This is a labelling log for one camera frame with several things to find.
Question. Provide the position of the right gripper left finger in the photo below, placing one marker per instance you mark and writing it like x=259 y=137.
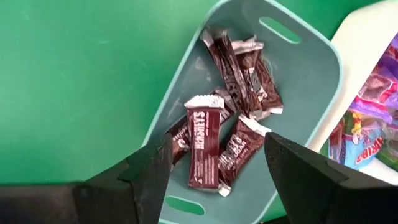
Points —
x=93 y=202

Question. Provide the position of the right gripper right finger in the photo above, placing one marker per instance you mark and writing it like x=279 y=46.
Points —
x=326 y=199

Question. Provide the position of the blue green candy pack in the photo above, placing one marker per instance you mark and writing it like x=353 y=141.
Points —
x=360 y=146

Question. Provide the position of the purple blue candy pack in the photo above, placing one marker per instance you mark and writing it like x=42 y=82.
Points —
x=379 y=84

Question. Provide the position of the pile of candy packets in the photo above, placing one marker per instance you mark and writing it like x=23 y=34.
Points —
x=77 y=77

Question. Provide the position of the teal plastic bin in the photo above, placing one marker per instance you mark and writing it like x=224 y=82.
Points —
x=304 y=77

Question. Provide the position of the white plastic bin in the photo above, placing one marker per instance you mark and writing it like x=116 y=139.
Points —
x=357 y=46

